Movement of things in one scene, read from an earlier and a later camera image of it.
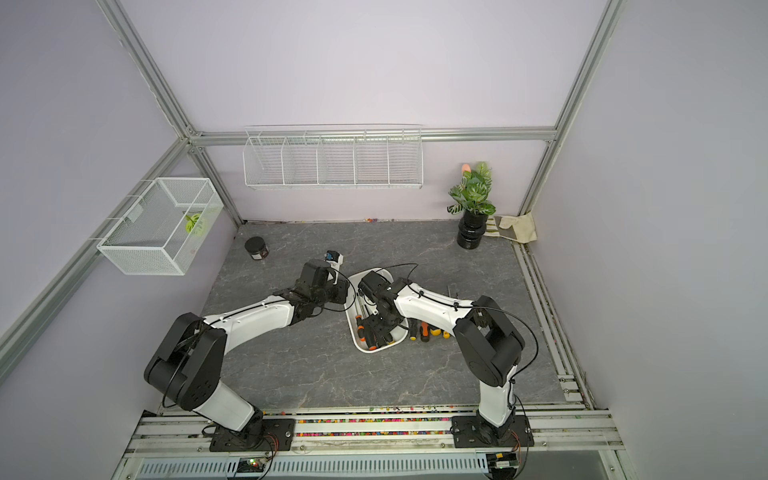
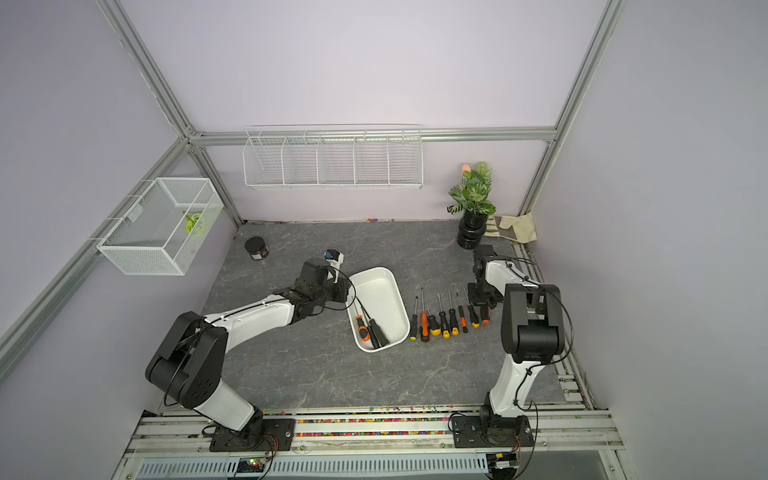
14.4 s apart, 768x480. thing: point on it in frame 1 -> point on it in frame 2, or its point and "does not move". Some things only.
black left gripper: [341, 286] does not move
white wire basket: [165, 228] does not move
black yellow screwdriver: [414, 326] does not move
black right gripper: [378, 328] -> [476, 301]
